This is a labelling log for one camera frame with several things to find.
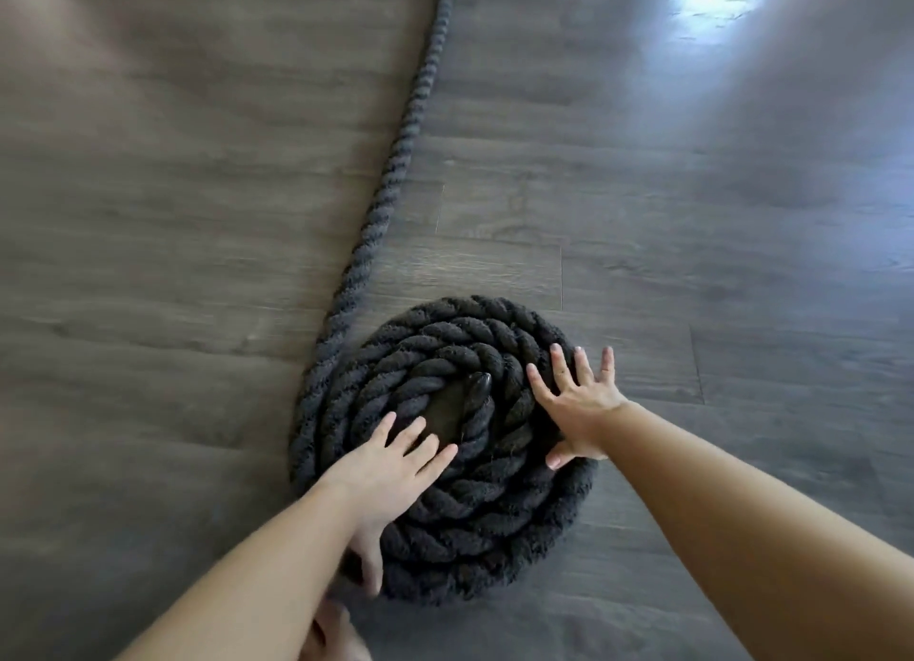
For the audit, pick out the person's left forearm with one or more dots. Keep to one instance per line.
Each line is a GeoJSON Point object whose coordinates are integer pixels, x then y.
{"type": "Point", "coordinates": [250, 582]}

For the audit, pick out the person's right forearm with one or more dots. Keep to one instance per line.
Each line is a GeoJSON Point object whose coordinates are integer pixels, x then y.
{"type": "Point", "coordinates": [750, 532]}

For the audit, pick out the person's left hand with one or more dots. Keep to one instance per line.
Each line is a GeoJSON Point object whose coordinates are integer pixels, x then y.
{"type": "Point", "coordinates": [378, 482]}

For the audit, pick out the person's right hand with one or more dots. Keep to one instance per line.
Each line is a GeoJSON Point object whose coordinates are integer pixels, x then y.
{"type": "Point", "coordinates": [582, 414]}

